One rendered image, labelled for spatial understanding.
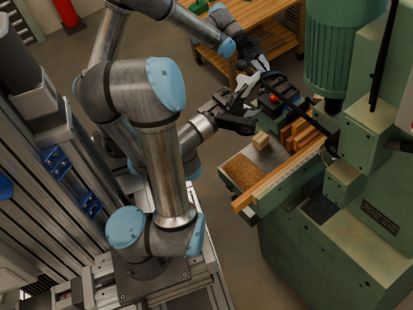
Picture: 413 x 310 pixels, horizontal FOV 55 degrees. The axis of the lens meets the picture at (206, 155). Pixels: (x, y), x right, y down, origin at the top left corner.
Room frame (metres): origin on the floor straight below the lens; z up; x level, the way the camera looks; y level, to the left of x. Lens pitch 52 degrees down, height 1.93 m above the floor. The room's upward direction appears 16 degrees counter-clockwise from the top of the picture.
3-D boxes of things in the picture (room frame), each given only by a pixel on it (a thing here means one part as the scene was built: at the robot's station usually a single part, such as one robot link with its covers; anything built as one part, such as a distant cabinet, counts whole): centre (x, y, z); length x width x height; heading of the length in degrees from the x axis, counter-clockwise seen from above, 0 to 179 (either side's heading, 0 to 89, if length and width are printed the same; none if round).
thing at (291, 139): (0.77, -0.33, 0.93); 0.16 x 0.02 x 0.05; 114
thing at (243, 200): (0.72, -0.34, 0.92); 0.67 x 0.02 x 0.04; 114
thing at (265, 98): (0.90, -0.28, 0.99); 0.13 x 0.11 x 0.06; 114
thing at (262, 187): (0.71, -0.37, 0.92); 0.60 x 0.02 x 0.05; 114
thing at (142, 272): (0.56, 0.26, 0.87); 0.15 x 0.15 x 0.10
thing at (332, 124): (0.73, -0.40, 0.99); 0.14 x 0.07 x 0.09; 24
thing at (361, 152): (0.49, -0.35, 1.22); 0.09 x 0.08 x 0.15; 24
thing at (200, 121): (0.77, -0.01, 1.09); 0.08 x 0.05 x 0.08; 25
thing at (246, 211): (0.77, -0.10, 0.58); 0.12 x 0.08 x 0.08; 24
